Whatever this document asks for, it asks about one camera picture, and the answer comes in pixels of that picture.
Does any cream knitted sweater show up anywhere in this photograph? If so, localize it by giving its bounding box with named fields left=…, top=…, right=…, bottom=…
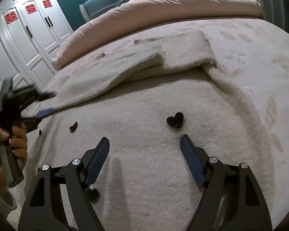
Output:
left=12, top=30, right=276, bottom=230

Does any person's left hand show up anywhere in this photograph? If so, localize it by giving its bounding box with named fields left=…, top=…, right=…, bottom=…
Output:
left=0, top=124, right=28, bottom=198

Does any grey sleeve cuff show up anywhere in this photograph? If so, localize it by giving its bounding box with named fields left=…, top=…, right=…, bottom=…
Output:
left=0, top=187, right=17, bottom=218

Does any white panelled wardrobe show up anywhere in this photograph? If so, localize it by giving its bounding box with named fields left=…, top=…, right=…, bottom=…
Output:
left=0, top=0, right=73, bottom=90

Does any floral patterned bed blanket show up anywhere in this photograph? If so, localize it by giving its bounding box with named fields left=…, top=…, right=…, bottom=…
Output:
left=48, top=18, right=289, bottom=227

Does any pink rolled duvet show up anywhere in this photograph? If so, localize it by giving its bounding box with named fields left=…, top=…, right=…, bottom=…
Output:
left=51, top=0, right=265, bottom=70

